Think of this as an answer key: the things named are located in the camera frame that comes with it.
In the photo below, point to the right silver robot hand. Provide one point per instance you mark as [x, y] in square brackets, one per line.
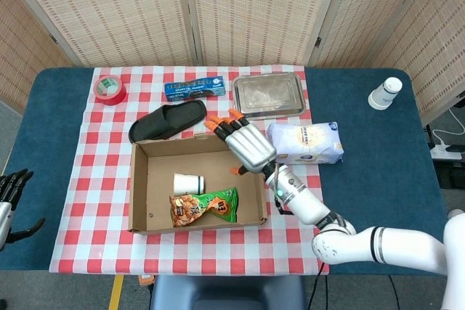
[250, 146]

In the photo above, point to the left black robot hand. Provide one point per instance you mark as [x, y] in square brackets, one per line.
[12, 186]

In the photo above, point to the blue and white tissue pack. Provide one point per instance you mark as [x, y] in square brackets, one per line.
[309, 143]

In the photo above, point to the white small paper cup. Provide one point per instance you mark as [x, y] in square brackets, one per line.
[187, 183]

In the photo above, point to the orange and green snack bag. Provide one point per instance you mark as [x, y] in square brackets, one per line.
[203, 208]

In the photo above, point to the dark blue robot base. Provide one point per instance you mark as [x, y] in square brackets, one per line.
[225, 293]

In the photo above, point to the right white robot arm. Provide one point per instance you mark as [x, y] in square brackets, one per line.
[399, 244]

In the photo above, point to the blue cookie box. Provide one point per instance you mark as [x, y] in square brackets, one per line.
[194, 89]

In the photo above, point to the brown cardboard box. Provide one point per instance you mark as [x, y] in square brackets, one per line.
[163, 165]

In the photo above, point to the silver metal tray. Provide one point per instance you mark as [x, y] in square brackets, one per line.
[269, 96]

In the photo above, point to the black slipper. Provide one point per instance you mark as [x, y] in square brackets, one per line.
[170, 119]

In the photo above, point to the red white checkered tablecloth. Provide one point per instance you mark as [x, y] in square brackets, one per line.
[101, 179]

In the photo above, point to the dark teal table cover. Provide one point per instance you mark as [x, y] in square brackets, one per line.
[378, 179]

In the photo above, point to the red tape roll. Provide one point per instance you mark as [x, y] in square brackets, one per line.
[109, 92]

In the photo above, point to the stack of white paper cups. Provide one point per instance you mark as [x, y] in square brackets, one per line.
[384, 94]

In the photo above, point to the woven bamboo folding screen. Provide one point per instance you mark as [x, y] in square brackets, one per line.
[116, 8]

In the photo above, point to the white power strip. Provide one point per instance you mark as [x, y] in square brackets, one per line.
[446, 152]

